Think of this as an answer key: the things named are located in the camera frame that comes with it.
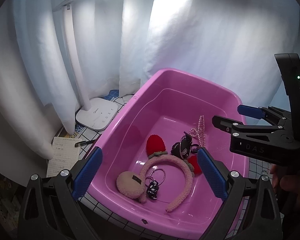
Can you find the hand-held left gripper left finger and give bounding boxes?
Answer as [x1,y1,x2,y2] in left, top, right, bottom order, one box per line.
[18,147,103,240]

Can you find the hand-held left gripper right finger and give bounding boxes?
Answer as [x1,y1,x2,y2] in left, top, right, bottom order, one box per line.
[197,147,283,240]

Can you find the pink plastic basin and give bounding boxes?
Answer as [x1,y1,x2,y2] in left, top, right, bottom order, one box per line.
[86,67,248,234]

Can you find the pearl hair clip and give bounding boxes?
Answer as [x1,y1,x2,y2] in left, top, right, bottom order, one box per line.
[189,115,207,148]

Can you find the black keychain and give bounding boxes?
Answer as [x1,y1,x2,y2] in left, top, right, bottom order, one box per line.
[170,131,194,160]

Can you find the patterned cloth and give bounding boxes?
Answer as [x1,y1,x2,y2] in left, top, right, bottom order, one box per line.
[0,175,22,222]

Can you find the handwritten paper sheet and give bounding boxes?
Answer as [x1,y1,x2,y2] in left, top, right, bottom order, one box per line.
[46,137,82,178]

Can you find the beige fluffy round pouch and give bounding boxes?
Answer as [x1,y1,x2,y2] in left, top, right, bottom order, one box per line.
[116,171,147,203]

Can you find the person's right hand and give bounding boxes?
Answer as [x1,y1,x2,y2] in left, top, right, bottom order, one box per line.
[270,165,300,196]

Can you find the pink fluffy headband red ears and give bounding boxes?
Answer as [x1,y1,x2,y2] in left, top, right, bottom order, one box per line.
[139,134,203,212]

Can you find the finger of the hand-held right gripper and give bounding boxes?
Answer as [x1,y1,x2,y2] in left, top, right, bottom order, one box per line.
[212,116,292,137]
[237,105,292,126]

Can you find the white curtain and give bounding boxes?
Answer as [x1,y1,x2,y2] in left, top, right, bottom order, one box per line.
[0,0,300,160]

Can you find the blue patterned packet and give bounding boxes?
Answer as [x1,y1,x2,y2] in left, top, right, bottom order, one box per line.
[107,89,119,101]

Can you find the white desk lamp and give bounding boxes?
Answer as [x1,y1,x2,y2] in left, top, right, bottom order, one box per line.
[52,0,140,132]

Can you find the black pen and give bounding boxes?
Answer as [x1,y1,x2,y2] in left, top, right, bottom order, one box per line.
[74,139,102,147]

